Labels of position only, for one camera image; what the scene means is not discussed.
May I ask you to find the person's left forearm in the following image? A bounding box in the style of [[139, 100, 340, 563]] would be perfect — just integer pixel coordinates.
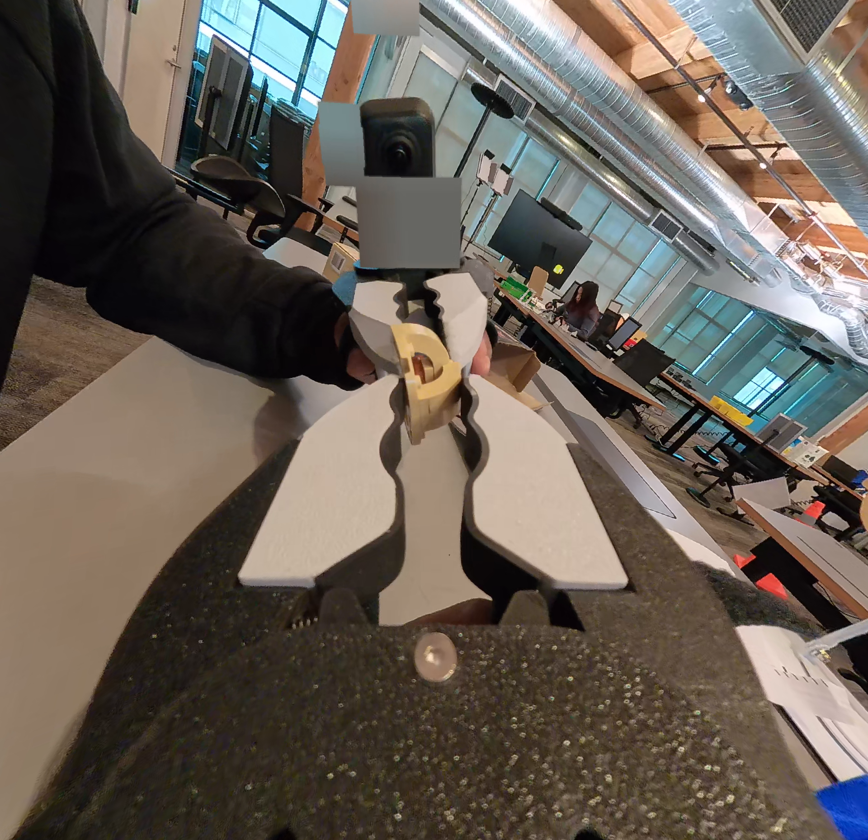
[[0, 0, 357, 390]]

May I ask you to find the silver ventilation duct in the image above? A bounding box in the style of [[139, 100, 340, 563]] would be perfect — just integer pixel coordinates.
[[644, 0, 868, 197], [420, 0, 720, 274]]

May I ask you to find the long office table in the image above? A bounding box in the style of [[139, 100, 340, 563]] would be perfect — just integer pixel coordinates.
[[736, 497, 868, 624], [661, 372, 835, 481], [495, 291, 669, 434]]

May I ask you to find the black floor lamp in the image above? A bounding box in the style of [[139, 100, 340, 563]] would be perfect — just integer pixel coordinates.
[[470, 82, 518, 183]]

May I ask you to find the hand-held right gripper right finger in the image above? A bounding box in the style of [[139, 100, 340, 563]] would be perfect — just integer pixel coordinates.
[[460, 372, 629, 604]]

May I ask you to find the black office chair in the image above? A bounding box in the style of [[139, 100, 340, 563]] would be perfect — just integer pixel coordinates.
[[245, 103, 336, 251], [190, 155, 289, 224]]

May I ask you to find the tripod with phones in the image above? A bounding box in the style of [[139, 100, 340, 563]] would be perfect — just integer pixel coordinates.
[[476, 150, 514, 244]]

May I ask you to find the blue plastic bin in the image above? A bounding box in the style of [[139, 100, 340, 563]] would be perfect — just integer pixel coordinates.
[[816, 782, 868, 840]]

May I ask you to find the white paper sheet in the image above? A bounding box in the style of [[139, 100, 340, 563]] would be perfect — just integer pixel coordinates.
[[773, 701, 868, 783]]

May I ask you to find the tan arch brick assembly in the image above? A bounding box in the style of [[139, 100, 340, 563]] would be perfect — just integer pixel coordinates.
[[389, 322, 467, 446]]

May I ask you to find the grey desk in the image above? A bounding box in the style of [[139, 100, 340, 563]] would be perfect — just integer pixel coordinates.
[[0, 236, 754, 840]]

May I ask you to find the monitor on arm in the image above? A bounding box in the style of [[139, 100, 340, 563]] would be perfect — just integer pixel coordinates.
[[194, 34, 255, 152]]

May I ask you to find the open cardboard box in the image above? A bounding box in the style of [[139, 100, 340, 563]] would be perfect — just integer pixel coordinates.
[[487, 341, 543, 395]]

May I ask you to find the person's left hand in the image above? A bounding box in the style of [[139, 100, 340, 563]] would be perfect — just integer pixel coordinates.
[[344, 341, 494, 387]]

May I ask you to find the large black screen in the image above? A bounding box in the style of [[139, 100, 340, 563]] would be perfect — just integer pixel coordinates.
[[487, 189, 594, 292]]

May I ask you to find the small cardboard box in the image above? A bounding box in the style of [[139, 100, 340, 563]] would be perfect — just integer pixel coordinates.
[[321, 242, 362, 286]]

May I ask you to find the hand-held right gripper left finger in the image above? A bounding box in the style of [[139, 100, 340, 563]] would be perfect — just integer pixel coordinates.
[[237, 378, 410, 604]]

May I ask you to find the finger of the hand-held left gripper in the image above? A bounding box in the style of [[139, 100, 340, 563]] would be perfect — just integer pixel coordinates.
[[424, 272, 491, 380], [348, 280, 416, 381]]

